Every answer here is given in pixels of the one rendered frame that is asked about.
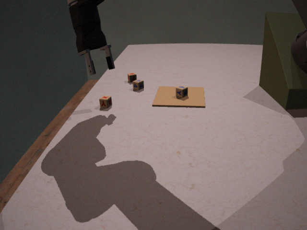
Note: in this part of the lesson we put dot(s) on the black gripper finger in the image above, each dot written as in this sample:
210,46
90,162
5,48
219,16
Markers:
109,58
89,61

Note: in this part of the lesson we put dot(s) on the wooden letter block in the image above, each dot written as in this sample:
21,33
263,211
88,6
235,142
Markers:
105,101
138,84
132,77
181,91

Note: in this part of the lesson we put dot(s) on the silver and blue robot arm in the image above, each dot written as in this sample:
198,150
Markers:
299,43

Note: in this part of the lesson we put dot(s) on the tan flat mat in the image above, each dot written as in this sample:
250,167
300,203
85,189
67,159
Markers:
166,96

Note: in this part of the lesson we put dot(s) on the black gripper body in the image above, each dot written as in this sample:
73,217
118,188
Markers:
86,24

